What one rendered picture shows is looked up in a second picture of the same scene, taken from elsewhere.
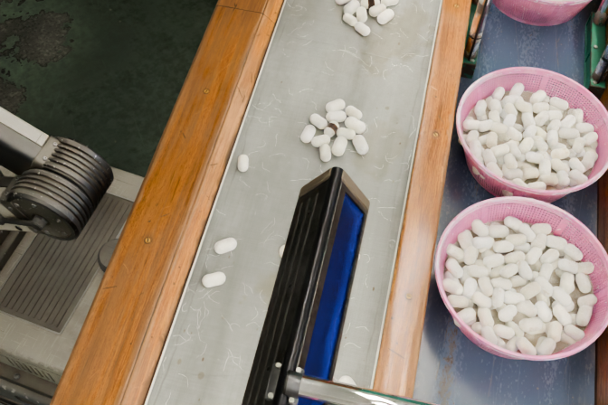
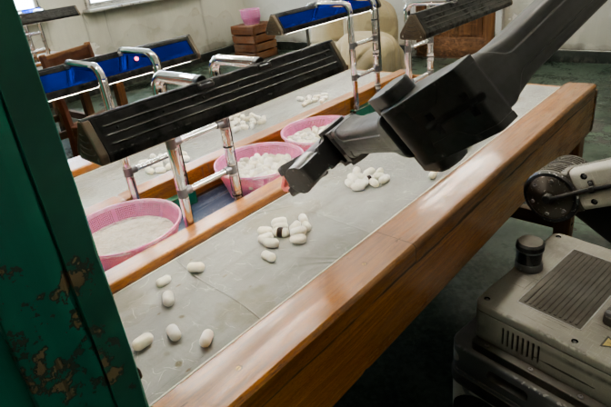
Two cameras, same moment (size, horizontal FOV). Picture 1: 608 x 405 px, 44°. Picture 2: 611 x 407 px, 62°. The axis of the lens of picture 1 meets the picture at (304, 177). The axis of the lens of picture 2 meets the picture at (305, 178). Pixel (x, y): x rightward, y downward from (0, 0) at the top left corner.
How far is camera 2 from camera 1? 196 cm
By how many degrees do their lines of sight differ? 94
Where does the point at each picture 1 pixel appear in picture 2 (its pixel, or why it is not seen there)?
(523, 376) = not seen: hidden behind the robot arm
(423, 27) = (257, 217)
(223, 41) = (419, 220)
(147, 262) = (501, 145)
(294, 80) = (375, 205)
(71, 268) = (571, 275)
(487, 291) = not seen: hidden behind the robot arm
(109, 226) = (541, 291)
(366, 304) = not seen: hidden behind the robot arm
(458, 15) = (233, 206)
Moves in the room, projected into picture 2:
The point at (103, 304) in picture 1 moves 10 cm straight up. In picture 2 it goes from (526, 138) to (529, 104)
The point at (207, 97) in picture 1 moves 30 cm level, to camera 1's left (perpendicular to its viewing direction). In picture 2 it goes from (445, 193) to (594, 214)
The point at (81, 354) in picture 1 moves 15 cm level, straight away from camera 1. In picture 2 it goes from (537, 129) to (571, 147)
